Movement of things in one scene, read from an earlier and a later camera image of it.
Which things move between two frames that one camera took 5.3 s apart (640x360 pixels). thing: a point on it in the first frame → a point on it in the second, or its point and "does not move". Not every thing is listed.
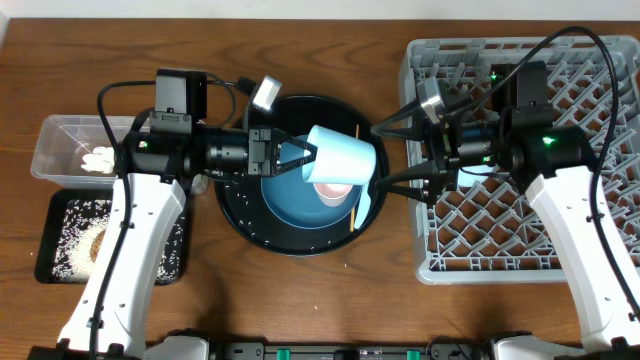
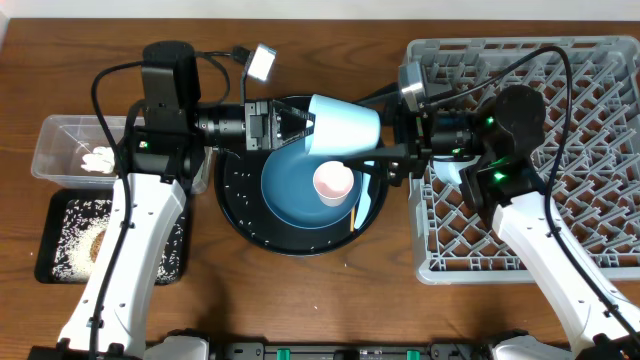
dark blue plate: x=295 y=201 does not move
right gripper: x=441 y=153 → x=411 y=140
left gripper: x=261 y=164 → x=268 y=113
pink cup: x=332 y=194 does not move
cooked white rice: x=82 y=219 does not move
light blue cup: x=339 y=158 → x=341 y=127
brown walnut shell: x=95 y=246 does not move
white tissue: x=102 y=159 does not move
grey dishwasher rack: x=486 y=229 does not move
